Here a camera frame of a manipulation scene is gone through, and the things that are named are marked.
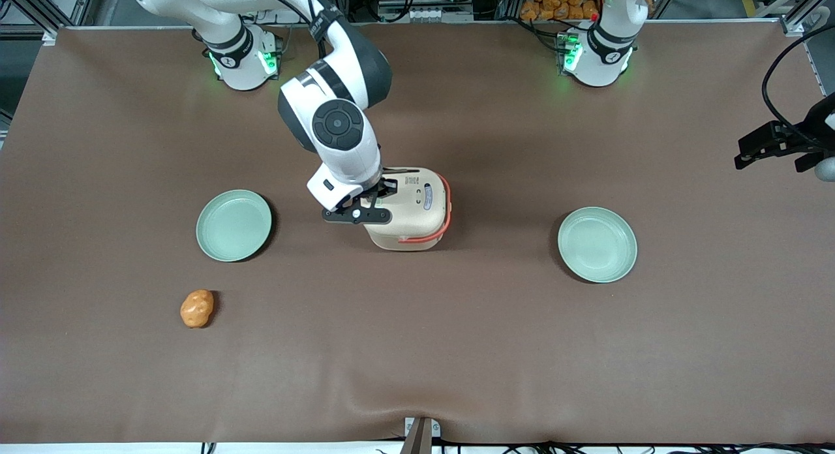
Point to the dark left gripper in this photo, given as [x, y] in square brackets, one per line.
[818, 126]

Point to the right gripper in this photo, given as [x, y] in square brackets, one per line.
[385, 188]

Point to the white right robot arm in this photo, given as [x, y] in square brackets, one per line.
[339, 124]

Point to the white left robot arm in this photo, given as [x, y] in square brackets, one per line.
[603, 53]

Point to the mint green round plate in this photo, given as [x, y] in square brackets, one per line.
[597, 244]
[233, 226]

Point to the brown table mat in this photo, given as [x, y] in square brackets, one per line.
[456, 343]

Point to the brown potato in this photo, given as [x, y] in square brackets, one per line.
[196, 308]

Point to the bag of orange breads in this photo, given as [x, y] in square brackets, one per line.
[561, 0]

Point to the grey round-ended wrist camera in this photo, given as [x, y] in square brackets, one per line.
[826, 169]

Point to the aluminium frame profile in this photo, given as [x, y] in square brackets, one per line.
[805, 10]
[39, 4]

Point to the metal table edge bracket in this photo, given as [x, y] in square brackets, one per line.
[421, 434]

